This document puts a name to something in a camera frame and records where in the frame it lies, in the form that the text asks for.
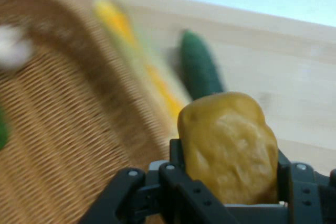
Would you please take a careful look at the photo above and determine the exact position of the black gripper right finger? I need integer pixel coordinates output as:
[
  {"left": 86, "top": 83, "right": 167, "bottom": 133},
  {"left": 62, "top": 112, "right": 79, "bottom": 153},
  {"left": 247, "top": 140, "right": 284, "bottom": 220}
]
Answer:
[{"left": 277, "top": 149, "right": 336, "bottom": 224}]

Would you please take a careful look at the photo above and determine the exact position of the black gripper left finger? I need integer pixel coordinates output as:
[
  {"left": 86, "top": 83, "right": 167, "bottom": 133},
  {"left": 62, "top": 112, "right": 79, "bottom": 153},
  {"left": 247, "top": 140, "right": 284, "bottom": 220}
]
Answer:
[{"left": 78, "top": 138, "right": 237, "bottom": 224}]

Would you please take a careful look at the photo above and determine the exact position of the yellow-brown potato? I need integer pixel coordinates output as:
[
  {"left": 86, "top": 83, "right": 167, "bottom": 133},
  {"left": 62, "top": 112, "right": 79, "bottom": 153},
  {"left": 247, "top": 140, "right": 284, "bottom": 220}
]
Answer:
[{"left": 177, "top": 91, "right": 279, "bottom": 206}]

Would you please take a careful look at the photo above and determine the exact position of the woven wicker basket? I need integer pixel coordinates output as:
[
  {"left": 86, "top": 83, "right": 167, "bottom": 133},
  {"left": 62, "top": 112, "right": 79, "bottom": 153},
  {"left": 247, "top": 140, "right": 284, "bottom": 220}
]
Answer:
[{"left": 0, "top": 0, "right": 184, "bottom": 224}]

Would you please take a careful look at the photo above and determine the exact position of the dark green cucumber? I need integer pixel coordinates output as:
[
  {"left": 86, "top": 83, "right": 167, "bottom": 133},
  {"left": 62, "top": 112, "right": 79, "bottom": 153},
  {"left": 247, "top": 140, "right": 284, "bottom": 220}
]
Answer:
[{"left": 180, "top": 30, "right": 226, "bottom": 101}]

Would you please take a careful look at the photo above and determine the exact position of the bamboo cutting board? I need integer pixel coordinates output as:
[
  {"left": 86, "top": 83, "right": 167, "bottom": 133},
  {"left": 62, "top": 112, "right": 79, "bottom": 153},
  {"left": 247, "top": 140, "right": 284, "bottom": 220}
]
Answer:
[{"left": 0, "top": 0, "right": 336, "bottom": 179}]

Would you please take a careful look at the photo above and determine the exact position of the yellow corn cob with husk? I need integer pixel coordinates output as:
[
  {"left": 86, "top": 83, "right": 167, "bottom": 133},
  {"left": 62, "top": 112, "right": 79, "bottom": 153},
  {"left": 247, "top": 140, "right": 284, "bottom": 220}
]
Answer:
[{"left": 93, "top": 0, "right": 192, "bottom": 120}]

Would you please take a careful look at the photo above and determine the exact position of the green bell pepper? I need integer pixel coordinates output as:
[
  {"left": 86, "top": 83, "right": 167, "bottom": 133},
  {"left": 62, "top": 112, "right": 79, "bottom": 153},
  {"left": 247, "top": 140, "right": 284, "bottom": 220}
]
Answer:
[{"left": 0, "top": 105, "right": 11, "bottom": 150}]

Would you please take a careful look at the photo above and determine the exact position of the white garlic bulb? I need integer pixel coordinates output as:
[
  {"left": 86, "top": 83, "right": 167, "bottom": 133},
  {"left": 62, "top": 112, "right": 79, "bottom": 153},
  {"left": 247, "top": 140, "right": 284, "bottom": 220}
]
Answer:
[{"left": 0, "top": 24, "right": 35, "bottom": 70}]

